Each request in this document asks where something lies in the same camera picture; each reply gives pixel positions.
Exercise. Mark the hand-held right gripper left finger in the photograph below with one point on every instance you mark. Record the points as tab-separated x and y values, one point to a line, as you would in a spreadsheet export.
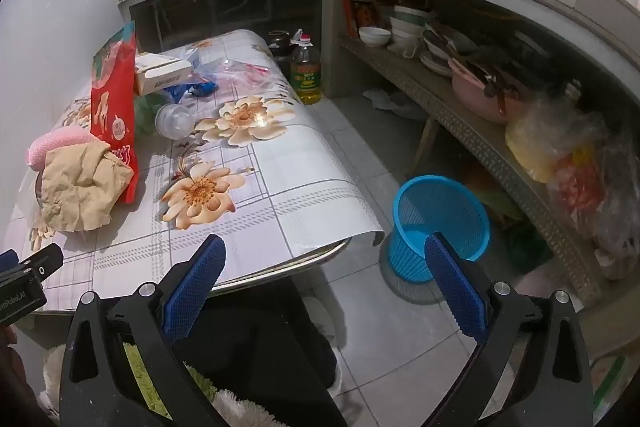
195	287

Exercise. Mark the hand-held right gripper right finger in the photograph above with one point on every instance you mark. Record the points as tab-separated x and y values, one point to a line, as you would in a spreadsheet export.
460	287

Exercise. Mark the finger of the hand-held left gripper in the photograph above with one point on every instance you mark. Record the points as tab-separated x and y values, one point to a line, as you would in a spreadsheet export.
45	259

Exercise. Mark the blue plastic basket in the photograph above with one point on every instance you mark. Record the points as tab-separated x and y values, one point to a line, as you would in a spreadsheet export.
415	207

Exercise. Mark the clear bottle with green label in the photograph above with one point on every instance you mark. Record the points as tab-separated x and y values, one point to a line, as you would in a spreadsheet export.
172	119

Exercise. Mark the white and yellow medicine box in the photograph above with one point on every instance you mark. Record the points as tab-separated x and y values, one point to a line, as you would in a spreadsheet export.
160	74

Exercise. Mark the green plastic bag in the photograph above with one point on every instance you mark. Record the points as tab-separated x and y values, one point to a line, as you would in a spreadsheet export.
527	247

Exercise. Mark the tan crumpled cloth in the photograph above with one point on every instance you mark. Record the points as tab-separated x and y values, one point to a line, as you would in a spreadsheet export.
80	187

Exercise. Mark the person's leg in black trousers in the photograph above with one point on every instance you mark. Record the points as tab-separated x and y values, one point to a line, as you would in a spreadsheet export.
260	347

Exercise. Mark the green fluffy cloth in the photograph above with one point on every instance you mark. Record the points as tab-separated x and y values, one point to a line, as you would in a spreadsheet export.
137	372

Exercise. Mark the pink textured roll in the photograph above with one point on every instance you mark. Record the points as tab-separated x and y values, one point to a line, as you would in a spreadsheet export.
50	147

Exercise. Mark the white fluffy cloth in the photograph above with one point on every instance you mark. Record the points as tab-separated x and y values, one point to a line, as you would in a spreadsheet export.
235	409

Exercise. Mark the floral table cover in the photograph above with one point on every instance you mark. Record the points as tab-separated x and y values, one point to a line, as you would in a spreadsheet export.
280	187

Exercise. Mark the white shoe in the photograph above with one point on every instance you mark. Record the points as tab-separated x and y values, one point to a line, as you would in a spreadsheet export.
325	322

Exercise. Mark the concrete shelf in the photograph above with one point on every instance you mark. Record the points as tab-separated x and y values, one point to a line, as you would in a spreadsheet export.
500	157

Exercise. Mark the plastic bag with red contents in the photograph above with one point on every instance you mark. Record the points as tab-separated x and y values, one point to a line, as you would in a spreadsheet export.
580	192

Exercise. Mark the plastic bag with yellow contents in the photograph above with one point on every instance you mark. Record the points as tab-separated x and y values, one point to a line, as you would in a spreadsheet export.
530	147

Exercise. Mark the red snack bag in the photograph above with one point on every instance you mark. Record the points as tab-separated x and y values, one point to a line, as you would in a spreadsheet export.
112	97

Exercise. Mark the clear packaging with green stripe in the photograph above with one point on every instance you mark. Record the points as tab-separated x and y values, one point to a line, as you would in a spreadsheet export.
612	382

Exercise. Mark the pink plastic basin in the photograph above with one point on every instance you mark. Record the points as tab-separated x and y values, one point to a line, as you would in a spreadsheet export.
475	99

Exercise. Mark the blue crumpled wrapper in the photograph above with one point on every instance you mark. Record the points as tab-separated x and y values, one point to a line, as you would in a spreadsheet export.
200	87

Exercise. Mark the clear bag with pink print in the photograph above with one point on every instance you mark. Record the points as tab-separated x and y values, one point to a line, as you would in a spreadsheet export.
245	74

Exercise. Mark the stack of plates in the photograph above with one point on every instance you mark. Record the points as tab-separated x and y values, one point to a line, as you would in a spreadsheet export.
435	62

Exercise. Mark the cooking oil bottle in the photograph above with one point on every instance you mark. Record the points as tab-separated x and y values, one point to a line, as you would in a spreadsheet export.
305	77

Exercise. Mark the dark ceramic jar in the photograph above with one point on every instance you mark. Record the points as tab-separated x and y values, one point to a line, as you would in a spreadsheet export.
279	42

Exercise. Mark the white bowl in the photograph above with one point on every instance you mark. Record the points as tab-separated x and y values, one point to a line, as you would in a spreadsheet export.
374	38

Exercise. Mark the stack of bowls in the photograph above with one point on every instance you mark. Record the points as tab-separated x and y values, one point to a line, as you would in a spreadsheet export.
407	27

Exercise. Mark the red printed packet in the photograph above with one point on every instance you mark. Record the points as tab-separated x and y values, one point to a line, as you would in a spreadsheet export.
357	14

